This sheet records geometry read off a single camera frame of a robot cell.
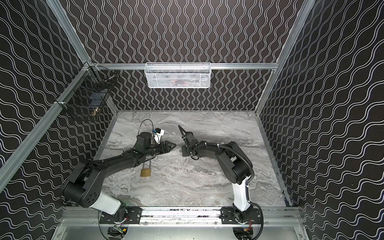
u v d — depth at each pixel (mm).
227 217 735
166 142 810
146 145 726
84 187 450
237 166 516
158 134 815
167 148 795
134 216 746
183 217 751
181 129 832
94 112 817
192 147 750
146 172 892
